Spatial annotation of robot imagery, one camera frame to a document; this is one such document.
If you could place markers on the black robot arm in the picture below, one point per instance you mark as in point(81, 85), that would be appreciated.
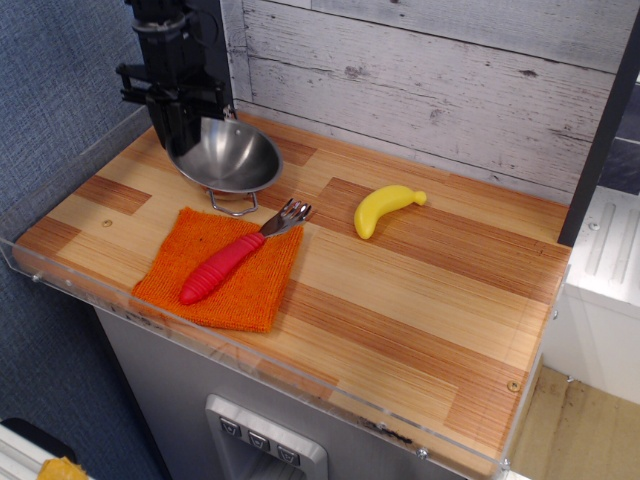
point(158, 11)

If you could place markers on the yellow toy banana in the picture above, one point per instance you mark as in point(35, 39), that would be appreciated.
point(383, 201)

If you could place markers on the clear acrylic guard rail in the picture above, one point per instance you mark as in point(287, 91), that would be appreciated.
point(429, 330)

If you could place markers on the silver dispenser button panel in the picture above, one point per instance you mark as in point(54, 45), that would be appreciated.
point(251, 446)

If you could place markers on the steel bowl with wire handles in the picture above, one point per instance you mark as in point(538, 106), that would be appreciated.
point(231, 160)

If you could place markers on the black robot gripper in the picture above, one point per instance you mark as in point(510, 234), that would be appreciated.
point(173, 82)

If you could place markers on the grey toy cabinet front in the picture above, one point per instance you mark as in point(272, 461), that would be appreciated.
point(171, 381)

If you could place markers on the orange cloth napkin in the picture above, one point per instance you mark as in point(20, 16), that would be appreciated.
point(248, 300)

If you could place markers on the red handled metal fork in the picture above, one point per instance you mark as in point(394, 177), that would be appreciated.
point(211, 273)

